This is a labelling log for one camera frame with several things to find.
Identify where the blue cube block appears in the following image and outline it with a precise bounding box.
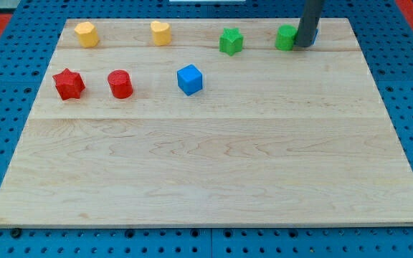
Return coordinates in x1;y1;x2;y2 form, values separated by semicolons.
176;64;203;96

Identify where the green star block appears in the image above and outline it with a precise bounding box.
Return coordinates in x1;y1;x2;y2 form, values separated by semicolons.
219;28;244;56

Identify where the red star block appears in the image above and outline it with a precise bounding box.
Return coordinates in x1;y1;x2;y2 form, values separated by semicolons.
52;68;85;100

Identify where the light wooden board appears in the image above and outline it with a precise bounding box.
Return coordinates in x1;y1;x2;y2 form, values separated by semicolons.
0;18;413;229

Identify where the red cylinder block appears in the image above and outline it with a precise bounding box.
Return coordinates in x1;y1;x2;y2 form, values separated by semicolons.
108;70;133;99

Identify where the yellow heart block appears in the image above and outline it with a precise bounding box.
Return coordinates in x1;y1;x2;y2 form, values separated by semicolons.
150;21;171;46

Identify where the green cylinder block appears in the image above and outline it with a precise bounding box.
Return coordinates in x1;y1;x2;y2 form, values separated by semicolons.
275;24;298;51

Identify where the blue block behind rod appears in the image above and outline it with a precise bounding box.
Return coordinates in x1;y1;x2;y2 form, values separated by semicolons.
311;28;318;45

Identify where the yellow hexagon block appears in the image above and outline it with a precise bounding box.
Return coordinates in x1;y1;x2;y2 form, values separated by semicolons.
74;21;100;48

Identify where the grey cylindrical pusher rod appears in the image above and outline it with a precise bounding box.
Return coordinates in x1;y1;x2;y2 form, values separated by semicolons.
295;0;325;47

